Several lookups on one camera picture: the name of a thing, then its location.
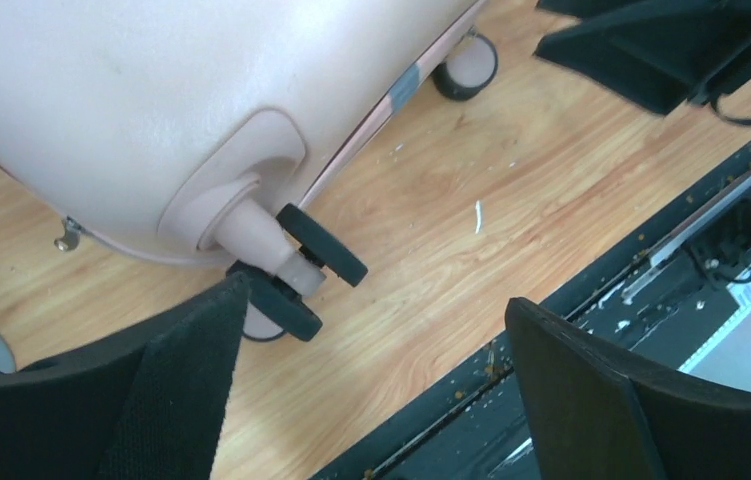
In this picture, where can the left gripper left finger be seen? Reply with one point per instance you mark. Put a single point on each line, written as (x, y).
(146, 402)

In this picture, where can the pink suitcase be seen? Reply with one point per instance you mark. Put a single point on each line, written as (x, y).
(195, 133)

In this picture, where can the aluminium frame rails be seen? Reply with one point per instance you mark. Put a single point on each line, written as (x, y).
(746, 338)

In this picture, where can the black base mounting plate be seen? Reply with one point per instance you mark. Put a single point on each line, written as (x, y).
(669, 291)

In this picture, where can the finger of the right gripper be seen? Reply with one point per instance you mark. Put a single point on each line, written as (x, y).
(655, 54)

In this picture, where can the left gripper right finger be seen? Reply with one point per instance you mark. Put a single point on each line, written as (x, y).
(599, 411)

